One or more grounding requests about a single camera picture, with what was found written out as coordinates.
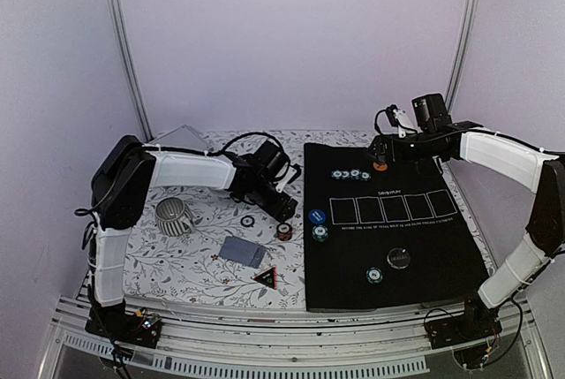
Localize triangular all in marker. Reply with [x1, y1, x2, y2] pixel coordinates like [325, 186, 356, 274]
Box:
[252, 266, 277, 289]

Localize clear round dealer button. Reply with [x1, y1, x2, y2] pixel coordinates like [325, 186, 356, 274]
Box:
[386, 247, 411, 270]

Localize black red 100 chip stack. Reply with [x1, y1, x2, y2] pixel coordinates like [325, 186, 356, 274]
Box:
[276, 223, 293, 241]

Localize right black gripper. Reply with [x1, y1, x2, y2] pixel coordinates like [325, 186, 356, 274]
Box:
[366, 129, 443, 164]

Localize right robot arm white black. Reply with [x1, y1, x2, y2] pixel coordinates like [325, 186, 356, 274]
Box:
[368, 121, 564, 309]

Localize front aluminium rail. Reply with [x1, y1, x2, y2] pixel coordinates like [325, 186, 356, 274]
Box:
[38, 294, 556, 378]

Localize right aluminium frame post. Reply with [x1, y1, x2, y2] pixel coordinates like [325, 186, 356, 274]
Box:
[443, 0, 486, 102]

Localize left aluminium frame post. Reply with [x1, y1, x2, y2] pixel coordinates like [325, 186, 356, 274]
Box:
[108, 0, 154, 141]

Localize green 50 chip row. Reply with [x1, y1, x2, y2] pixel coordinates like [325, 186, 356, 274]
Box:
[330, 169, 371, 181]

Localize orange big blind button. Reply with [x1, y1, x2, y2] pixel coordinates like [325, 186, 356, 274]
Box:
[373, 163, 388, 171]

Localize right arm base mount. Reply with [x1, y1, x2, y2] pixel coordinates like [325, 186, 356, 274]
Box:
[423, 298, 502, 349]

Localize blue small blind button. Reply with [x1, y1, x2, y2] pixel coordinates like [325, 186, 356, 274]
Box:
[308, 209, 327, 224]

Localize striped mug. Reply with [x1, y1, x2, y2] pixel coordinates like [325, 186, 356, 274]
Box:
[154, 197, 195, 237]

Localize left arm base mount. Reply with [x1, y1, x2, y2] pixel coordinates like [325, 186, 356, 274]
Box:
[85, 300, 162, 349]

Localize single chip on table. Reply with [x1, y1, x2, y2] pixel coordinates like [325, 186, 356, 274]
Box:
[240, 215, 255, 228]

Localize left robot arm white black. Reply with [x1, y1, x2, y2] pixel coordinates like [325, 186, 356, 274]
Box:
[87, 135, 302, 338]

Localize aluminium frame post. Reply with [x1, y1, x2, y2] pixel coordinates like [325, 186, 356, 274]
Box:
[108, 0, 154, 141]
[443, 0, 486, 102]

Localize black poker mat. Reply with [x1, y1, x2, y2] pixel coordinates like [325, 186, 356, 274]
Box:
[304, 143, 488, 312]

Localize grey box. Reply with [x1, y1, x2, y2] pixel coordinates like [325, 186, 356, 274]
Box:
[149, 125, 208, 150]

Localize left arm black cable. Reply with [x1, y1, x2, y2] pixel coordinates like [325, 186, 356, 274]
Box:
[140, 131, 292, 168]

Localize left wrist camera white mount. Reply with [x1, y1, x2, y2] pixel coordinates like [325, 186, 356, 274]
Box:
[246, 140, 304, 190]

